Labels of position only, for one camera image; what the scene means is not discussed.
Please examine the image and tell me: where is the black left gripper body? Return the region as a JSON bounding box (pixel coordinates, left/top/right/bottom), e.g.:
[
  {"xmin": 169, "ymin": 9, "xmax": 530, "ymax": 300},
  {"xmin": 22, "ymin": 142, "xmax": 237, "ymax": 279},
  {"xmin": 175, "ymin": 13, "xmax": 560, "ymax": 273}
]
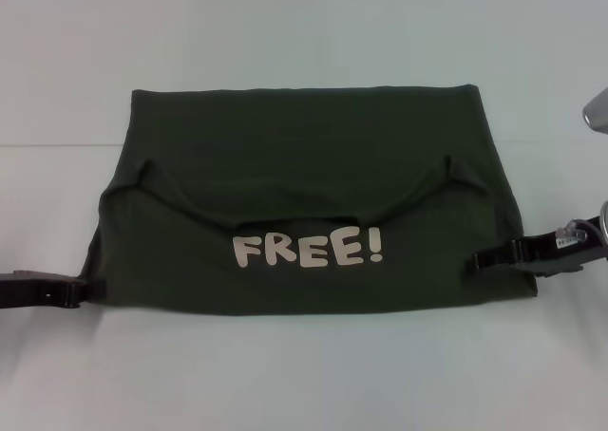
[{"xmin": 0, "ymin": 270, "xmax": 54, "ymax": 311}]

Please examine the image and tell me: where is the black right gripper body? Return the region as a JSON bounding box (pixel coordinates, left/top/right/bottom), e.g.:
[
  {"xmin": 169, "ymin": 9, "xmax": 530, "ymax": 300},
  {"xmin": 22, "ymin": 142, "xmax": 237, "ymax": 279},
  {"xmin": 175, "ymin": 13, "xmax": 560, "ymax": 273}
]
[{"xmin": 517, "ymin": 215, "xmax": 608, "ymax": 278}]

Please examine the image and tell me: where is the dark green t-shirt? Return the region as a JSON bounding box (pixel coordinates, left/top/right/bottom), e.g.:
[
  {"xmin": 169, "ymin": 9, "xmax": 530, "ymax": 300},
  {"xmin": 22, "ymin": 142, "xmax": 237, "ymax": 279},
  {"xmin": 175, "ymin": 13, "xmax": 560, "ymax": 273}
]
[{"xmin": 78, "ymin": 84, "xmax": 541, "ymax": 319}]

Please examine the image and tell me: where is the right arm cable with connector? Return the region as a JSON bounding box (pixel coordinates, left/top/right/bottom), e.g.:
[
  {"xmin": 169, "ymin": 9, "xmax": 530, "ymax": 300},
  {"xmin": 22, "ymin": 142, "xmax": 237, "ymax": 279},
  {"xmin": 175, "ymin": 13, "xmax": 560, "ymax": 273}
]
[{"xmin": 554, "ymin": 218, "xmax": 591, "ymax": 243}]

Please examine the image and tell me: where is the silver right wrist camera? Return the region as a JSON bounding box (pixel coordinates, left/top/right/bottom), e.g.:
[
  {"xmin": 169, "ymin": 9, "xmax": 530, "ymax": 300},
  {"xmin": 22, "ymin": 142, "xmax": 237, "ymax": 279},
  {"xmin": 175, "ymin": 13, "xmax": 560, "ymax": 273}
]
[{"xmin": 581, "ymin": 85, "xmax": 608, "ymax": 134}]

